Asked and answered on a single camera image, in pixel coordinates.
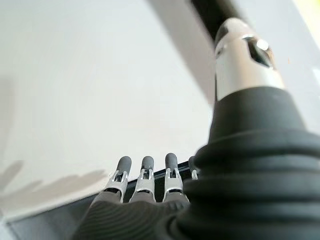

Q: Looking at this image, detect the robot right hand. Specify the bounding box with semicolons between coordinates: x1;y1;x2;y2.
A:
71;0;320;240

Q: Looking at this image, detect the white cabinet door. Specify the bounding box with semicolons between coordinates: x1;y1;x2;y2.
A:
0;0;216;223

